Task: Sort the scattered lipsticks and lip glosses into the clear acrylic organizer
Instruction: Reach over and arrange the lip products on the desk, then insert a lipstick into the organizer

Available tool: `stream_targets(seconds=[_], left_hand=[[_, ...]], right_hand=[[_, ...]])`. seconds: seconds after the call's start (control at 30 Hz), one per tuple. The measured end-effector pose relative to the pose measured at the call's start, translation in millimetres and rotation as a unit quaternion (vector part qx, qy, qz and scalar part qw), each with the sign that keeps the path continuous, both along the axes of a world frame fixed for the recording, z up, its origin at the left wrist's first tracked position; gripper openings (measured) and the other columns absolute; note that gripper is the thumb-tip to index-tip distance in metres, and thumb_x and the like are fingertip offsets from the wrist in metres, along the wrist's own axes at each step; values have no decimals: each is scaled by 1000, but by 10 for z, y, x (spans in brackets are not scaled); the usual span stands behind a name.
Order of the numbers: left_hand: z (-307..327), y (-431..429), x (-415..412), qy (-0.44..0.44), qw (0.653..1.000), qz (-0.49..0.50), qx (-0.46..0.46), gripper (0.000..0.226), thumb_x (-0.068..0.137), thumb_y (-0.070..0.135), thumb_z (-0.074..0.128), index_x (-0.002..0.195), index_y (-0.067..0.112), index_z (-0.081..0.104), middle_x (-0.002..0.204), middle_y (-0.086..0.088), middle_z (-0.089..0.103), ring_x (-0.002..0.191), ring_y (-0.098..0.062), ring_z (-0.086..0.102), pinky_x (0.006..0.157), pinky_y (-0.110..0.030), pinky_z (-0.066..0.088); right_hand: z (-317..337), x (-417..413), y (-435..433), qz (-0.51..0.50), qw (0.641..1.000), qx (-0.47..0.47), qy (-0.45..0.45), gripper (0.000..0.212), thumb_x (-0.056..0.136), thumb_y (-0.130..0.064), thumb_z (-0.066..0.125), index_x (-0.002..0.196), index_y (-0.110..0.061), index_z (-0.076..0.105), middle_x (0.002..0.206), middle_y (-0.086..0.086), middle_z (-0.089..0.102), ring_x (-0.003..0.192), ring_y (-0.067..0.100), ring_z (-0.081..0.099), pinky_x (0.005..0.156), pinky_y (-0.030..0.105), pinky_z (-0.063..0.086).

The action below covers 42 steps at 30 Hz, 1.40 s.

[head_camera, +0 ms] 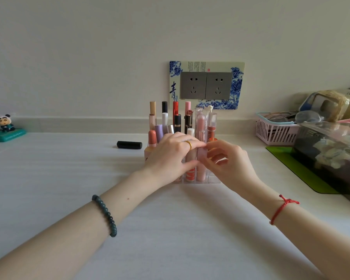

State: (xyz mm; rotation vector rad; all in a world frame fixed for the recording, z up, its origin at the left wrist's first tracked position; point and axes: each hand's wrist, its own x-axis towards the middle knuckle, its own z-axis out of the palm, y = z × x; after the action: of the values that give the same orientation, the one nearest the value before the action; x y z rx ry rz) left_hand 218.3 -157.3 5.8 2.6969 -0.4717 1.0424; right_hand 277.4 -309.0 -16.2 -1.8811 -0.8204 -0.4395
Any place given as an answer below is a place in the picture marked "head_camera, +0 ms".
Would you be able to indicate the white tube red stripes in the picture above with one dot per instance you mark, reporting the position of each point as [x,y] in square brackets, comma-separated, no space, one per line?
[190,173]

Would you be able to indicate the glass bowl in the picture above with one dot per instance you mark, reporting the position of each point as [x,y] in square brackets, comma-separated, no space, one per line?
[309,117]

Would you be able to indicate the black cap pink lipgloss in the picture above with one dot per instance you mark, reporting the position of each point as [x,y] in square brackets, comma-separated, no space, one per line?
[188,122]

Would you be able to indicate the person's left forearm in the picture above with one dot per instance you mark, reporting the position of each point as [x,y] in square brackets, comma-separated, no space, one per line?
[75,227]

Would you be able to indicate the grey wall socket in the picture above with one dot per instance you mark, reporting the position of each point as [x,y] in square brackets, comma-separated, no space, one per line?
[193,85]
[218,86]

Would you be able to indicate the striped brown lip tube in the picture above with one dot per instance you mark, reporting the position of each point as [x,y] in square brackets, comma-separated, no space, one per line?
[212,125]

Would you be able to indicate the clear acrylic lipstick organizer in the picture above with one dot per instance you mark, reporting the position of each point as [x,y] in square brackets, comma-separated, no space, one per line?
[213,180]

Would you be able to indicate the clear plastic storage box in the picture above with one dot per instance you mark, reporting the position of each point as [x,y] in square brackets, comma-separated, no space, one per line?
[329,154]

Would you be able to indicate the lavender lipstick tube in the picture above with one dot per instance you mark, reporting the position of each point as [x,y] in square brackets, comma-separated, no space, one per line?
[159,132]

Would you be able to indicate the black Colorkey lip tube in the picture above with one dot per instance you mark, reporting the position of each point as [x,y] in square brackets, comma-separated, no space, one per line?
[164,106]

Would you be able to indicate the pale pink slim tube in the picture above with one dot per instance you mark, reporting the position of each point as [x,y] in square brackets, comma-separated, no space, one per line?
[202,169]

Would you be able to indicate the red Colorkey lip tube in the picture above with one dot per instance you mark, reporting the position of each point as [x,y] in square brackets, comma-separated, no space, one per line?
[175,107]

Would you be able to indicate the pink tube with charm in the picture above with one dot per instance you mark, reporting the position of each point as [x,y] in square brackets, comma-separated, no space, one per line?
[187,105]

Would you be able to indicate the green mat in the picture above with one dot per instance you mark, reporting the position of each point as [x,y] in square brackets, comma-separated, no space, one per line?
[294,169]

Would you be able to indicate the pink lettered gloss white cap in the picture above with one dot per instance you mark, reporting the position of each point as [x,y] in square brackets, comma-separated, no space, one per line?
[165,119]

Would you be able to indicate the person's right forearm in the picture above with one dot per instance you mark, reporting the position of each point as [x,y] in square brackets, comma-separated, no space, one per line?
[309,236]

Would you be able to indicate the pink plastic basket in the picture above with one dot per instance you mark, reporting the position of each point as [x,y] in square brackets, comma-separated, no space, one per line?
[274,135]

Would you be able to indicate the coral pink capsule lipstick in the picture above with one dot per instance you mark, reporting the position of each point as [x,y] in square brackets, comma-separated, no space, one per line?
[152,138]

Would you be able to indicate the black lipstick tube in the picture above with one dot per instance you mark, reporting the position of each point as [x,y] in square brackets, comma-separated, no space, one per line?
[129,145]

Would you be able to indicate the person's left hand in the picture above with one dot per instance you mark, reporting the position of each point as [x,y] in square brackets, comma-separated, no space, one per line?
[166,160]

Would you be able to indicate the thin framed eyeglasses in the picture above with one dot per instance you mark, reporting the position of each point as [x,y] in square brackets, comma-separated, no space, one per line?
[280,116]

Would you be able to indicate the person's right hand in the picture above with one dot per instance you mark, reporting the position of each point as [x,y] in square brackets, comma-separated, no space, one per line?
[233,169]

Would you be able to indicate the blue floral socket frame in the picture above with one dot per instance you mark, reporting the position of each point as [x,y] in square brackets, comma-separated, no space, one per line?
[239,84]

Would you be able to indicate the panda figurine green base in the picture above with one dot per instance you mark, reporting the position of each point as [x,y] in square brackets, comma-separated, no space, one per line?
[5,135]

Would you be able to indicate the clear container blue lid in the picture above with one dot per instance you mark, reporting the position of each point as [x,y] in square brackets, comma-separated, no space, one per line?
[323,106]

